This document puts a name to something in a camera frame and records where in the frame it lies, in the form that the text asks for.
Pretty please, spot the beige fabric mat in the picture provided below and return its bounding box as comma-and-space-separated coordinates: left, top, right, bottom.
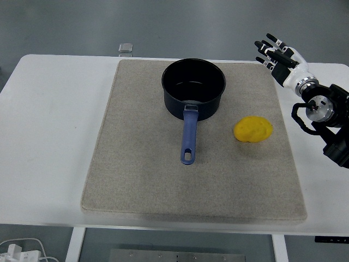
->
80, 59, 308, 222

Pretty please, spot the black table control panel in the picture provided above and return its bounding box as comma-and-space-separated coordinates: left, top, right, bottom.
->
314, 236, 349, 243

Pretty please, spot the white table leg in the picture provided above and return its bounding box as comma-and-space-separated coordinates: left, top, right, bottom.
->
270, 233, 289, 262
64, 226, 87, 262

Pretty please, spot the dark blue pot with handle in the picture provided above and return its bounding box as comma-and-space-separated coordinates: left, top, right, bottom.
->
161, 58, 227, 166

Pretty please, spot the white power strip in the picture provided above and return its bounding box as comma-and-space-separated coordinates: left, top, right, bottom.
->
0, 243, 41, 262

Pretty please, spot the white cable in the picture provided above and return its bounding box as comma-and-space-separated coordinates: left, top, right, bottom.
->
0, 237, 59, 262

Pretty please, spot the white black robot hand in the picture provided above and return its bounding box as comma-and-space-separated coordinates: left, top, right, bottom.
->
254, 33, 319, 92

